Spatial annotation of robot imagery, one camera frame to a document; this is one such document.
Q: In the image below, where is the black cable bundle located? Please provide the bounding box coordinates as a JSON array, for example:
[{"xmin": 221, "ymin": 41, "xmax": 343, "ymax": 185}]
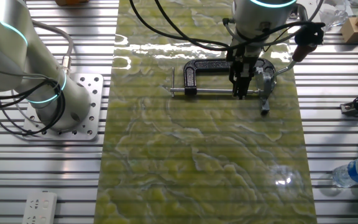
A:
[{"xmin": 0, "ymin": 77, "xmax": 67, "ymax": 137}]

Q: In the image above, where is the metal lever with wooden knob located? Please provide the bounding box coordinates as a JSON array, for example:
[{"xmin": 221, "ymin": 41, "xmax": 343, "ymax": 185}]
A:
[{"xmin": 254, "ymin": 43, "xmax": 318, "ymax": 116}]

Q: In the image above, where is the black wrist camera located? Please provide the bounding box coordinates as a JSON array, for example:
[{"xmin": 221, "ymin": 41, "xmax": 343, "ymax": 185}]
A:
[{"xmin": 293, "ymin": 21, "xmax": 326, "ymax": 47}]

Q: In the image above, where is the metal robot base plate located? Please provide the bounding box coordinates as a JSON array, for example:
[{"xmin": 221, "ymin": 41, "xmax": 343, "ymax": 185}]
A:
[{"xmin": 22, "ymin": 73, "xmax": 104, "ymax": 141}]

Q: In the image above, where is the large light wooden block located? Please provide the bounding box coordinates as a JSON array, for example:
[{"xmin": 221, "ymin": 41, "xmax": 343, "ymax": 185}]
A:
[{"xmin": 340, "ymin": 17, "xmax": 358, "ymax": 44}]

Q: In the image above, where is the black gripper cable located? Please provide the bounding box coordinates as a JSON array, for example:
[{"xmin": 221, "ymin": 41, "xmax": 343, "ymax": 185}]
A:
[{"xmin": 129, "ymin": 0, "xmax": 326, "ymax": 52}]

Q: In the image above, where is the green marble pattern mat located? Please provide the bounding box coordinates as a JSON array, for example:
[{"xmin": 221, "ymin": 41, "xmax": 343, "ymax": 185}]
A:
[{"xmin": 93, "ymin": 0, "xmax": 318, "ymax": 224}]

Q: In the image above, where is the black C-clamp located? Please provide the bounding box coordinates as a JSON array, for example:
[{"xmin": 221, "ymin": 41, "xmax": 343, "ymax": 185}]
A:
[{"xmin": 169, "ymin": 58, "xmax": 277, "ymax": 98}]

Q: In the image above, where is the clear plastic bottle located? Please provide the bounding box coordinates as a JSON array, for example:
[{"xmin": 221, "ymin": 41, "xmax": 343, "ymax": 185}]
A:
[{"xmin": 317, "ymin": 0, "xmax": 350, "ymax": 32}]

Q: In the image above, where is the white power strip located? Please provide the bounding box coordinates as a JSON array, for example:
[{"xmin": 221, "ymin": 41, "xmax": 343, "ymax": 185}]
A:
[{"xmin": 22, "ymin": 190, "xmax": 58, "ymax": 224}]

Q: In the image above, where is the water bottle with blue label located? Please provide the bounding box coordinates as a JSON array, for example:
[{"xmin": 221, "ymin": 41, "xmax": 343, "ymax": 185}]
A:
[{"xmin": 332, "ymin": 156, "xmax": 358, "ymax": 189}]

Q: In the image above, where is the grey cable with metal connector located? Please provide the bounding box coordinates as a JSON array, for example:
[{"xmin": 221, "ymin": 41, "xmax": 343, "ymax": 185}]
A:
[{"xmin": 31, "ymin": 20, "xmax": 74, "ymax": 75}]

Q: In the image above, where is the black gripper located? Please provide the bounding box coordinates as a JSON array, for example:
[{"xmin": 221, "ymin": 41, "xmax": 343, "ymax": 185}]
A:
[{"xmin": 225, "ymin": 45, "xmax": 260, "ymax": 101}]

